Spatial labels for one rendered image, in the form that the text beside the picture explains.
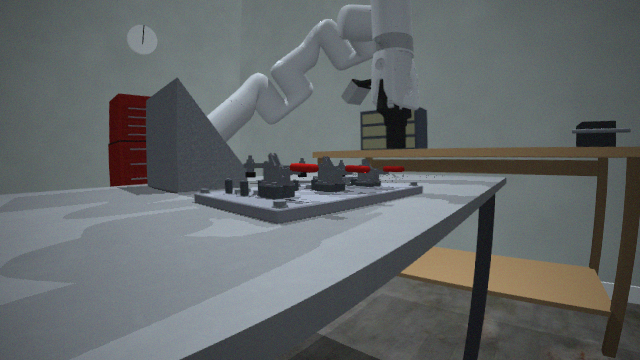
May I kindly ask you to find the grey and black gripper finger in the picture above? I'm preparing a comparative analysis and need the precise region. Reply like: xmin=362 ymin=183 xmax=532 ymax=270
xmin=377 ymin=79 xmax=403 ymax=149
xmin=400 ymin=107 xmax=412 ymax=149

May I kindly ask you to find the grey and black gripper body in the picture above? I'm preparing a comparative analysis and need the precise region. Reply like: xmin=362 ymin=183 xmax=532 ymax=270
xmin=371 ymin=47 xmax=419 ymax=110

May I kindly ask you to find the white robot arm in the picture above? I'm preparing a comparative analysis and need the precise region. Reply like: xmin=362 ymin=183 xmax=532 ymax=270
xmin=207 ymin=0 xmax=414 ymax=142

